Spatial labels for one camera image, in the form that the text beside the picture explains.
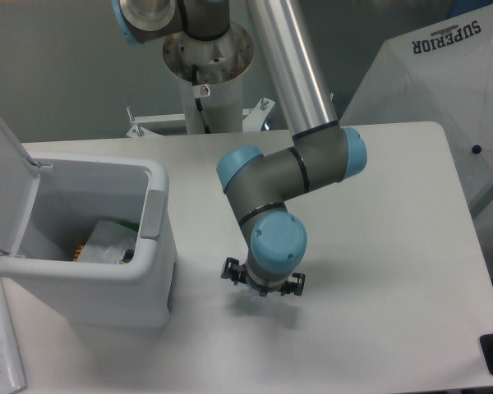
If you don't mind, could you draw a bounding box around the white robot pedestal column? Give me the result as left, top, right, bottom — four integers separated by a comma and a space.
163, 21, 254, 134

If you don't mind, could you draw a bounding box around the black cable on pedestal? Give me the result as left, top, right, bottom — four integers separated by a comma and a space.
191, 64, 212, 135

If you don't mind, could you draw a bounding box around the crushed clear plastic bottle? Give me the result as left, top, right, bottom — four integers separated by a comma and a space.
247, 288, 265, 301

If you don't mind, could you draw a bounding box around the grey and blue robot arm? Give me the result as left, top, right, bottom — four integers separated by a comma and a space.
112, 1, 367, 296

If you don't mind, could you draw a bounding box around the white plastic trash can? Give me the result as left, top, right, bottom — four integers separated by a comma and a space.
0, 152, 177, 328

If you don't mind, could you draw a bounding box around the white umbrella with lettering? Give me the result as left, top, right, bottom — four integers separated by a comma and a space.
341, 4, 493, 216

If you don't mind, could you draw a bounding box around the blue and yellow snack box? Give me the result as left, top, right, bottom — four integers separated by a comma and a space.
72, 241, 85, 262

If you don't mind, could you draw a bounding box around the white trash can lid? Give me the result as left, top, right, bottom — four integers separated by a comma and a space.
0, 117, 58, 259

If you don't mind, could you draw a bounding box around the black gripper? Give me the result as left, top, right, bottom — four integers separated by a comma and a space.
220, 257, 306, 297

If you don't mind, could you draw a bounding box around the white plastic bag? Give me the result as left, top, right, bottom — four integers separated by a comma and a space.
77, 221, 137, 264

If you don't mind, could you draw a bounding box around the white pedestal base bracket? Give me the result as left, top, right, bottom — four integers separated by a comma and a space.
126, 97, 276, 138

